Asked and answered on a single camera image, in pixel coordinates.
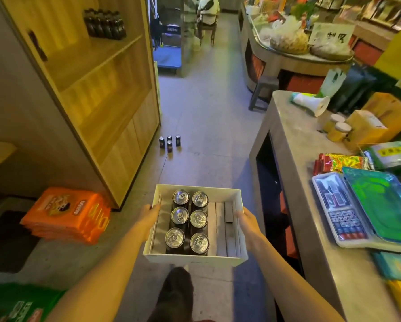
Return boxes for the person's right hand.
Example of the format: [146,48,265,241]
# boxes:
[235,207,267,254]

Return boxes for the person's left hand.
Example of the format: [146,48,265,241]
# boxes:
[137,204,162,242]

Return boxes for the white cardboard box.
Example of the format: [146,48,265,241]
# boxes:
[142,184,249,267]

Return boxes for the person's right forearm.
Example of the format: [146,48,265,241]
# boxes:
[250,238,346,322]

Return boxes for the person's left forearm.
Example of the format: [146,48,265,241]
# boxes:
[45,228,151,322]

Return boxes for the white cardboard insert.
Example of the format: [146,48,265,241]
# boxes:
[207,201,241,258]

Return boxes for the group of silver-top black cans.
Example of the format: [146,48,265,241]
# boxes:
[165,189,210,255]

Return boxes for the grey stone counter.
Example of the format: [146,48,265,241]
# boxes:
[249,90,401,322]

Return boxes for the stack of orange packages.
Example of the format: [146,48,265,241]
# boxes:
[20,187,111,245]

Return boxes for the person's black trouser leg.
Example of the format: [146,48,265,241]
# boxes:
[148,267,195,322]

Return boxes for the white electronic scale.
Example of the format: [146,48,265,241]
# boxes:
[311,171,401,256]

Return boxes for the colourful foil packets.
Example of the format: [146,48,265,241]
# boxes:
[313,153,376,177]

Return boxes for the wooden shelf cabinet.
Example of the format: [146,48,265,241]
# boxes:
[0,0,161,210]

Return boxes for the yellow jar with white lid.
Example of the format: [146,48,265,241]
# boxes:
[327,122,353,143]
[323,113,346,133]

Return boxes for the grey plastic stool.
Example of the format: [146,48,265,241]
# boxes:
[248,76,280,113]

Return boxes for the white megaphone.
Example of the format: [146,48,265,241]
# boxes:
[290,92,331,117]

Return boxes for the green scale tray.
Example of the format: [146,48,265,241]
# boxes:
[342,166,401,247]

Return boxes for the small yellow cardboard box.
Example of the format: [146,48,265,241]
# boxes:
[343,109,388,153]

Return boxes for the curved display counter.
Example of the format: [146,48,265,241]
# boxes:
[238,2,356,95]

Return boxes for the blue platform cart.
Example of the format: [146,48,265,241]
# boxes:
[152,25,183,71]

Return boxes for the white and green plastic bag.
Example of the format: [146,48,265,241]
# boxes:
[316,68,347,98]

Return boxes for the teal flat box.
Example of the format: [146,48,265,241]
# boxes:
[371,251,401,283]

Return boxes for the green and white packet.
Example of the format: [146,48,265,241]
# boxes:
[363,139,401,172]

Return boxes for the green printed package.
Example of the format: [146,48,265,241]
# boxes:
[0,282,68,322]

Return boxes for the black plastic bag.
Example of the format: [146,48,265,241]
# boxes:
[327,63,378,115]

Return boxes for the large yellow cardboard box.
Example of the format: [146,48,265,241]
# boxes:
[361,92,401,142]

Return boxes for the wooden chair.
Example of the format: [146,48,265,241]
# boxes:
[197,14,218,47]

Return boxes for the row of dark bottles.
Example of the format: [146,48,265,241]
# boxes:
[83,8,127,41]

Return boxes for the white paper sign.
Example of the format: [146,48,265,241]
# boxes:
[308,22,355,46]

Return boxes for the shelf of packaged goods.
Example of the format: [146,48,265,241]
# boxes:
[316,0,401,32]

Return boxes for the black cabinet handle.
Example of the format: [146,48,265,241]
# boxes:
[28,30,49,63]

